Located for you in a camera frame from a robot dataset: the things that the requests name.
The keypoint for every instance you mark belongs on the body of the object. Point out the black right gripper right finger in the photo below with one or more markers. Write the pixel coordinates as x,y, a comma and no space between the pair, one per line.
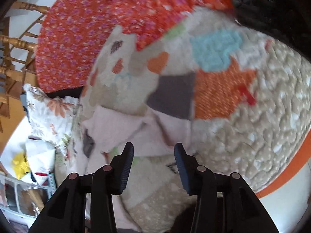
225,203

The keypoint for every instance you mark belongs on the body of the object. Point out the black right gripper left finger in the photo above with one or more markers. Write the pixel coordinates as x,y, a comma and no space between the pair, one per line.
65,210

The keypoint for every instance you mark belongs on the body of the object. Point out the pale pink garment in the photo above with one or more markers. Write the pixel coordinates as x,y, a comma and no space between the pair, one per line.
154,134

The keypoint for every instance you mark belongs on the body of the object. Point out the white paper bag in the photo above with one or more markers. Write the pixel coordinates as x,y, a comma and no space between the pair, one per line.
41,159

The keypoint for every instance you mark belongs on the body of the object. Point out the white metal shelf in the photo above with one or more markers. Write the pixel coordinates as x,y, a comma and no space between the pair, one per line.
25,199

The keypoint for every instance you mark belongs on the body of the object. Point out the yellow plastic bag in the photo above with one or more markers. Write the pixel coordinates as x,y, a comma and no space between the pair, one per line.
20,165

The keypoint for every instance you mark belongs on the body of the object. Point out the white floral pillow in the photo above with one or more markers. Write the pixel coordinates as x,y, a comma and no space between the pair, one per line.
51,119

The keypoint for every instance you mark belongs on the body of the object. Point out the patchwork heart quilt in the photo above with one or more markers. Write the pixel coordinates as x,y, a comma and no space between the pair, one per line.
246,94

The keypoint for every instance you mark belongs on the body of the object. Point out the wooden chair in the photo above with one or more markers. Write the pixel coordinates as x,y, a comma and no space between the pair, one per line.
18,57

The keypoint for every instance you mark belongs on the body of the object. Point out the red floral blanket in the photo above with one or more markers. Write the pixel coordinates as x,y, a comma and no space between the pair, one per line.
74,31

